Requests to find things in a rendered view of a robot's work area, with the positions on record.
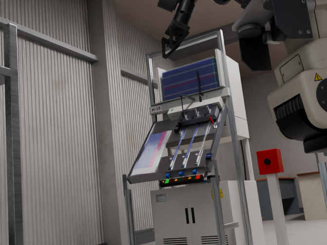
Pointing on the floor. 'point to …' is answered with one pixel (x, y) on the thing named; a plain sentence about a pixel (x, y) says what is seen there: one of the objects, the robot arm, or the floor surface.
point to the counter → (312, 196)
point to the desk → (293, 207)
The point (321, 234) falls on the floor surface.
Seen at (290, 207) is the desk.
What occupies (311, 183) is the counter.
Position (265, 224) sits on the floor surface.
